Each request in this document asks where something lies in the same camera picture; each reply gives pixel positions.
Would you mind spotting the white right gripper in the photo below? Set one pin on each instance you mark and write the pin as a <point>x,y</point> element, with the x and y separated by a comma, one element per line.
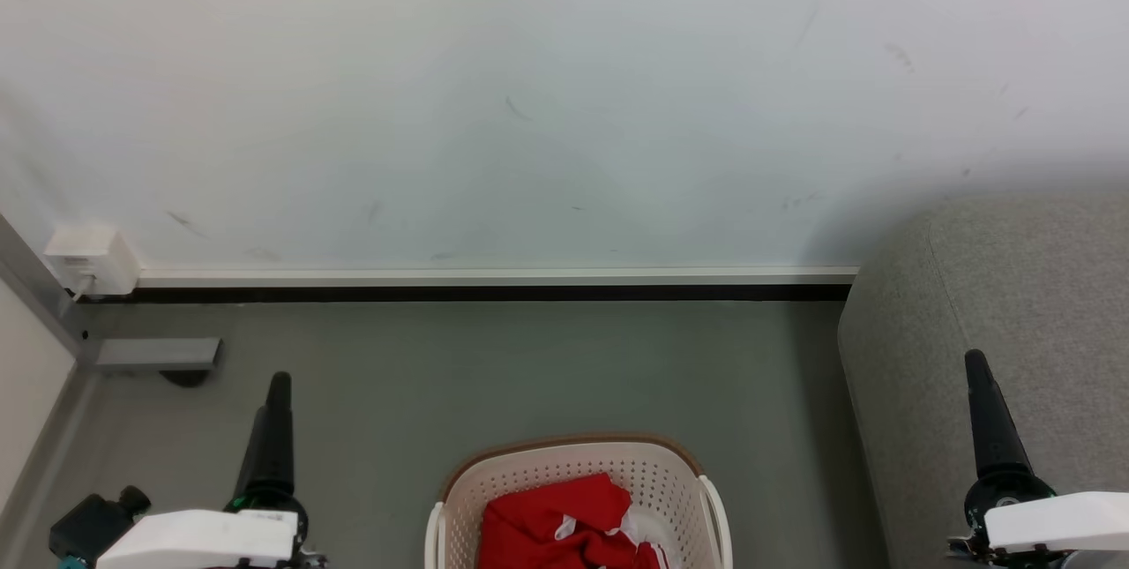
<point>1058,520</point>

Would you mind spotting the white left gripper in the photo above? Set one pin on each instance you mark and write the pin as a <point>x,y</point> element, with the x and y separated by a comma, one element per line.
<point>203,538</point>

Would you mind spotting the red number 23 jersey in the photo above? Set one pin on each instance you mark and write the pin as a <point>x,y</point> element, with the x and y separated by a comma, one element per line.
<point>547,520</point>

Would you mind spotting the grey fabric sofa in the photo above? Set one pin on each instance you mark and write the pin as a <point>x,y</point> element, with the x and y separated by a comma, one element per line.
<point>997,287</point>

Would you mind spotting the white and black baseboard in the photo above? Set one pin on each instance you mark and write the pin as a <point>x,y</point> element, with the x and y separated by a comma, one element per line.
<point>494,283</point>

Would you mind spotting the cream perforated laundry basket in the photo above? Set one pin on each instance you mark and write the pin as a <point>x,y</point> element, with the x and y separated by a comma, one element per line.
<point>653,472</point>

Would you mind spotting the grey metal floor bracket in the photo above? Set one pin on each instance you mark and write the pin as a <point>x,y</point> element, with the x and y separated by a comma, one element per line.
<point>157,354</point>

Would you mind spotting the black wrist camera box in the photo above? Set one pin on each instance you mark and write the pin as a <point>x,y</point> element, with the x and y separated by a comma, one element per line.
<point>93,523</point>

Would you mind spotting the white wall socket box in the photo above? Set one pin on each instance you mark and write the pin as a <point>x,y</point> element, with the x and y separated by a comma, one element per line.
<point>90,256</point>

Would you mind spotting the grey metal frame post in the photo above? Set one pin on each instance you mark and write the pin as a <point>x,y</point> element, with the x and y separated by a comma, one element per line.
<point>35,287</point>

